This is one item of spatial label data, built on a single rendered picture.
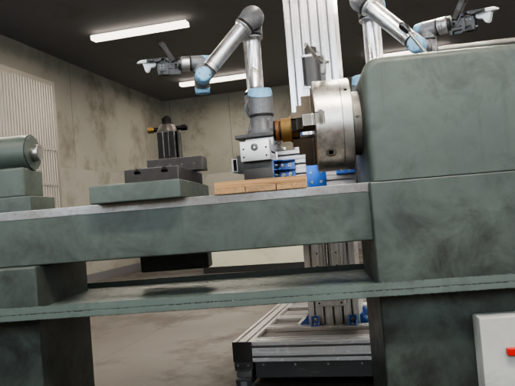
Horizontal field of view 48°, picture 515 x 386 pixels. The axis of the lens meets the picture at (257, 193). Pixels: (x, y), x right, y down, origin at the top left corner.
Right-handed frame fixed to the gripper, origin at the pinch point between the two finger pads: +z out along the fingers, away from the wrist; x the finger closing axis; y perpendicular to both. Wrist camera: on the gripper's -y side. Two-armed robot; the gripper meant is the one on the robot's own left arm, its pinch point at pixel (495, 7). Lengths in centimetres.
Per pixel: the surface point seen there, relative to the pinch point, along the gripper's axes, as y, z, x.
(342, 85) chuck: 27, -32, 90
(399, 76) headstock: 28, -12, 91
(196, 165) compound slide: 45, -85, 108
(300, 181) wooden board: 55, -43, 109
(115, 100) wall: -66, -662, -393
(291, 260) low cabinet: 201, -369, -384
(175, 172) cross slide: 46, -76, 130
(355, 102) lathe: 33, -29, 88
